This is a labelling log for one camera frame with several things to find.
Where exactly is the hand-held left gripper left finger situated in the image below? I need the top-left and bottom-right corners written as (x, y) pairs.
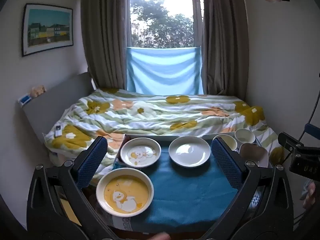
top-left (27, 135), bottom-right (118, 240)

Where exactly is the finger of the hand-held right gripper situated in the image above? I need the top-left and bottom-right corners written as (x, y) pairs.
top-left (278, 132), bottom-right (304, 153)
top-left (305, 124), bottom-right (320, 138)

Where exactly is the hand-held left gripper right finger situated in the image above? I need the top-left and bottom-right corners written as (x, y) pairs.
top-left (200, 137), bottom-right (293, 240)

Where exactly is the cream round bowl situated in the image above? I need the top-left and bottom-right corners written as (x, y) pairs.
top-left (212, 134), bottom-right (237, 153)

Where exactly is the pink heart-shaped dish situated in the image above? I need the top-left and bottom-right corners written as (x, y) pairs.
top-left (239, 143), bottom-right (269, 168)

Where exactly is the white ribbed bowl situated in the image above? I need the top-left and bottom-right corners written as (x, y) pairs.
top-left (234, 128), bottom-right (256, 144)

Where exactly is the plain white plate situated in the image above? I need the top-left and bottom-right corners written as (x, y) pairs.
top-left (168, 136), bottom-right (211, 167)

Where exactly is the yellow duck print bowl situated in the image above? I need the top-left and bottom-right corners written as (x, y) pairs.
top-left (96, 168), bottom-right (154, 217)

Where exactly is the white duck print plate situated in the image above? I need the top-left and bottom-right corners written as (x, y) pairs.
top-left (120, 138), bottom-right (162, 168)

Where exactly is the person's right hand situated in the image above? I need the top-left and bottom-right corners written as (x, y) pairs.
top-left (302, 182), bottom-right (317, 209)

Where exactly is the triangle pattern mat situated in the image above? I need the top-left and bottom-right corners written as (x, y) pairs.
top-left (250, 189), bottom-right (263, 211)

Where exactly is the teal blue towel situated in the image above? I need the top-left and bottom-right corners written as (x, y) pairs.
top-left (112, 140), bottom-right (240, 233)

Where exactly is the grey headboard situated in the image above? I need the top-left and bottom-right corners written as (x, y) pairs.
top-left (17, 72), bottom-right (97, 145)

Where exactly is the floral blanket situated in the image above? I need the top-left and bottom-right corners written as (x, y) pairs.
top-left (44, 88), bottom-right (284, 178)

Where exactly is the beige plush item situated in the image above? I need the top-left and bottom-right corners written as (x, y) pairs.
top-left (31, 85), bottom-right (47, 97)

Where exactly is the blue and white box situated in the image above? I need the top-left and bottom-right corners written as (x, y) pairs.
top-left (18, 93), bottom-right (33, 108)

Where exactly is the light blue hanging cloth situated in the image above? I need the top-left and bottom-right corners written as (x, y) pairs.
top-left (126, 46), bottom-right (204, 95)

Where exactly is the brown curtain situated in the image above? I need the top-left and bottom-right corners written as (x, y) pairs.
top-left (200, 0), bottom-right (250, 97)
top-left (80, 0), bottom-right (133, 90)

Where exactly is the framed picture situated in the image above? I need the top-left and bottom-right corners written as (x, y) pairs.
top-left (21, 3), bottom-right (74, 57)

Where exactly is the window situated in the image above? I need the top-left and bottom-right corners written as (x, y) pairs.
top-left (129, 0), bottom-right (203, 49)

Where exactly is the black cable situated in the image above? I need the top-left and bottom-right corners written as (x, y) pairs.
top-left (300, 72), bottom-right (320, 142)

